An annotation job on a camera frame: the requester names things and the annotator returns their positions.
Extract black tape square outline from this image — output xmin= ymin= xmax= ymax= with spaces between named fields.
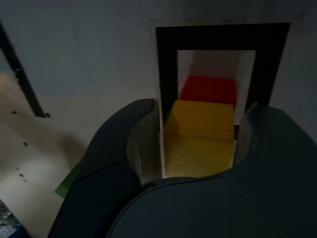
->
xmin=155 ymin=22 xmax=292 ymax=141

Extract black tape strip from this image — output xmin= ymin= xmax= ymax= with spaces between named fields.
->
xmin=0 ymin=22 xmax=50 ymax=118

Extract red cube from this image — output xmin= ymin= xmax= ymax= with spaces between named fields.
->
xmin=179 ymin=75 xmax=238 ymax=105

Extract yellow cube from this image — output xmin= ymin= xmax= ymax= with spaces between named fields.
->
xmin=163 ymin=99 xmax=235 ymax=178

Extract green cube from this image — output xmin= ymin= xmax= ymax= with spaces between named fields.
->
xmin=54 ymin=163 xmax=82 ymax=199

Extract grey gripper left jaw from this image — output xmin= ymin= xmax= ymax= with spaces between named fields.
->
xmin=48 ymin=98 xmax=165 ymax=238

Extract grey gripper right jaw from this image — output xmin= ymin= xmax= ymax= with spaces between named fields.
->
xmin=106 ymin=103 xmax=317 ymax=238

